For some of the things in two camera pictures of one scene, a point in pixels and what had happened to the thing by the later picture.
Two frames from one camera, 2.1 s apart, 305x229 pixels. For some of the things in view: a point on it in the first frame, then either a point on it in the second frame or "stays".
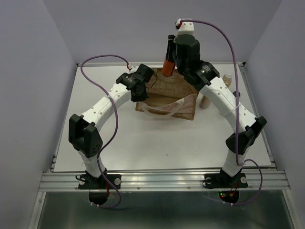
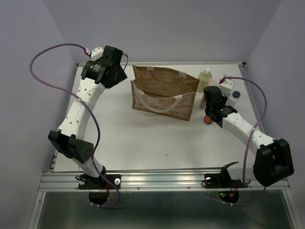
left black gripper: x=142 y=98 to x=121 y=76
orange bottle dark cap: x=168 y=67 to x=207 y=119
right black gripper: x=171 y=44 to x=224 y=98
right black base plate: x=223 y=180 stays
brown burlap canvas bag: x=173 y=96 stays
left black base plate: x=86 y=182 stays
